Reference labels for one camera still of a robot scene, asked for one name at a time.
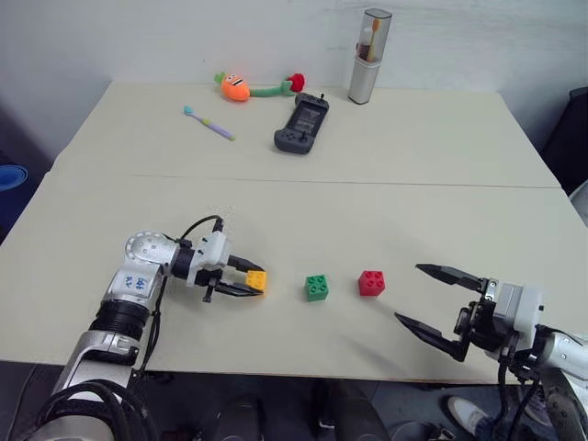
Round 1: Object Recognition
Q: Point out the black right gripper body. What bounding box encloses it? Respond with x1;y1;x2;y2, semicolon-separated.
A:
453;277;512;354

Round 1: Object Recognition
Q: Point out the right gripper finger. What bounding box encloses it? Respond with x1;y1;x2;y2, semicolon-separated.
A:
414;263;490;293
394;312;471;363

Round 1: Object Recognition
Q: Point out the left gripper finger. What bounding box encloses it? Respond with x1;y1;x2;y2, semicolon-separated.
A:
228;254;266;274
216;281;267;300

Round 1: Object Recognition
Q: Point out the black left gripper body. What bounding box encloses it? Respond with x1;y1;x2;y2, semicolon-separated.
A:
195;254;237;304

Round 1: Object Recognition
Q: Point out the yellow building block cube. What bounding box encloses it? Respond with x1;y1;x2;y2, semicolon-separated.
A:
245;269;269;296

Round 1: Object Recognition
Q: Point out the green building block cube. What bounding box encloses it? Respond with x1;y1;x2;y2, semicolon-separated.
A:
303;274;331;303

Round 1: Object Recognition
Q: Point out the white shoe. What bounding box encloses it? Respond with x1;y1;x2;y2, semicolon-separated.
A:
447;396;490;435

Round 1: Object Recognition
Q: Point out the red building block cube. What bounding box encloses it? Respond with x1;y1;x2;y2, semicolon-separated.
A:
356;269;387;299

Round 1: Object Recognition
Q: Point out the dark rounded shape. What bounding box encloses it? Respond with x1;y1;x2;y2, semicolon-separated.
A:
315;379;392;441
214;398;268;441

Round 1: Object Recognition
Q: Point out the purple toothbrush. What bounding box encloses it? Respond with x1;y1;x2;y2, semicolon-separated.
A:
183;105;237;142

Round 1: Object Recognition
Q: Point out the grey handheld game controller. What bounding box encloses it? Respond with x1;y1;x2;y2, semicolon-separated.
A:
273;92;331;156

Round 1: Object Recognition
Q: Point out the orange carrot plush toy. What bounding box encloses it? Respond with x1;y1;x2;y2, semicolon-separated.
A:
213;70;252;103

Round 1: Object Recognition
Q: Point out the black chair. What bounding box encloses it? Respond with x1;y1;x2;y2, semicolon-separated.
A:
536;85;588;199

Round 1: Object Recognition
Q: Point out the red rose plush toy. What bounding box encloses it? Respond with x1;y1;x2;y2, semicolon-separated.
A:
249;72;308;99

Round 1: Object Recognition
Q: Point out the silver toothbrush travel case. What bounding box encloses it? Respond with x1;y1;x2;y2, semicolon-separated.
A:
346;7;393;107

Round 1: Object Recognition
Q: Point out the blue round object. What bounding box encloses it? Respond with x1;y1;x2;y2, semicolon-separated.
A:
0;164;29;194

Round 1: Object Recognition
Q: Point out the orange toothbrush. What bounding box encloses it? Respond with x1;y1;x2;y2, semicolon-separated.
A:
367;17;383;63

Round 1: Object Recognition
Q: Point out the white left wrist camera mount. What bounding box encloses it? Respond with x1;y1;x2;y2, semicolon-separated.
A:
187;232;232;287

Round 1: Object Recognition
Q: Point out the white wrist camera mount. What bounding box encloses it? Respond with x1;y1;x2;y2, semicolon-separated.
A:
187;232;232;287
492;282;546;337

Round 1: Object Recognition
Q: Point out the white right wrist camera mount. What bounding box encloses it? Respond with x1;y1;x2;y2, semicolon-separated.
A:
492;282;546;337

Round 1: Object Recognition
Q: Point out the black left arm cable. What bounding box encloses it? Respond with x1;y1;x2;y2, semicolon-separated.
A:
135;214;226;374

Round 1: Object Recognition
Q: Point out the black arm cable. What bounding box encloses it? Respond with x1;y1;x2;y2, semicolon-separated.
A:
495;347;546;441
135;214;226;374

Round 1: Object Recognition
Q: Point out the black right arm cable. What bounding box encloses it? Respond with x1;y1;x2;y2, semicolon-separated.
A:
495;347;546;441

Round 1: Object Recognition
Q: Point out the black braided cable bundle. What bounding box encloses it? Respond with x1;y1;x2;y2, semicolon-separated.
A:
35;379;160;441

